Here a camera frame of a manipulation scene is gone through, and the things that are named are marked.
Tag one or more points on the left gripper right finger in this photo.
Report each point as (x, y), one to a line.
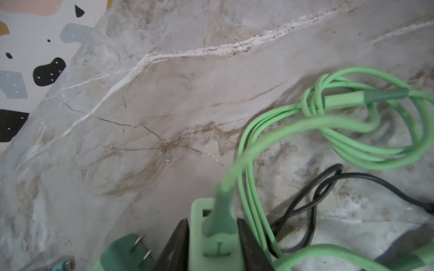
(254, 257)

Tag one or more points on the light green charger plug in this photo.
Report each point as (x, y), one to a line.
(125, 254)

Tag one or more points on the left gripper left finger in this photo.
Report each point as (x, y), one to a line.
(175, 254)

